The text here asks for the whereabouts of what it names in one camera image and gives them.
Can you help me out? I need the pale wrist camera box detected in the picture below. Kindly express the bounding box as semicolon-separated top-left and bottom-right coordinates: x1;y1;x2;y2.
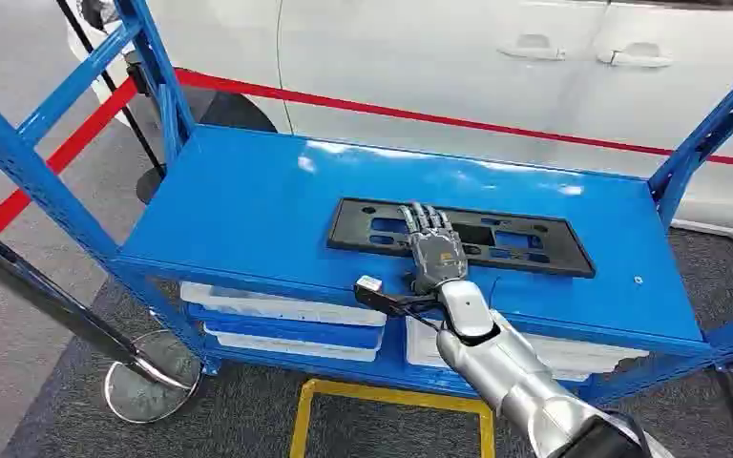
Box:
352;275;386;297

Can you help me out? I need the yellow floor tape square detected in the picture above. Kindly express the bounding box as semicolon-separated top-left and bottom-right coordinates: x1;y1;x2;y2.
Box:
288;378;498;458

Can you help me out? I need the short red barrier belt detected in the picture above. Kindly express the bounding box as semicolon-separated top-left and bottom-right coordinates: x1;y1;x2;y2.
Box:
0;76;140;238

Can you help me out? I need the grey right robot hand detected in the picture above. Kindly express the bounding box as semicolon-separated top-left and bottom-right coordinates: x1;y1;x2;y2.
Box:
398;201;470;296

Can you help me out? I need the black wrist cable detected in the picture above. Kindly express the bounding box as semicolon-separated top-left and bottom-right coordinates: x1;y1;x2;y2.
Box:
384;291;446;334

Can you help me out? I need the black barrier post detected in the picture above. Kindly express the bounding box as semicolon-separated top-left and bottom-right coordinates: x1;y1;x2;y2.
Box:
54;0;168;206

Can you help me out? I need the white car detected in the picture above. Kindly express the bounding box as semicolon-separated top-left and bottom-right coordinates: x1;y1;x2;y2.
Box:
64;0;733;242

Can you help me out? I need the long red barrier belt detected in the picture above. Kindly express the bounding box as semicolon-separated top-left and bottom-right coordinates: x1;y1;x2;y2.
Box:
173;67;733;172

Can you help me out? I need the blue metal shelf rack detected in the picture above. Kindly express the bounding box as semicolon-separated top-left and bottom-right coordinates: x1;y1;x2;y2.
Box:
0;0;733;420

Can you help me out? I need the shallow white plastic bin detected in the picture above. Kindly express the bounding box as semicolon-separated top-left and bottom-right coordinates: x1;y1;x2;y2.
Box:
202;323;385;364
178;281;388;328

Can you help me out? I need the wide white plastic bin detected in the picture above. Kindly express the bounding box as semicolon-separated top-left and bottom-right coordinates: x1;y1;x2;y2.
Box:
403;308;650;384

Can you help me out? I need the black plastic plate frame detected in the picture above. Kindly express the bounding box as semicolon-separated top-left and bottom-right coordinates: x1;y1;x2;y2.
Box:
325;197;597;280

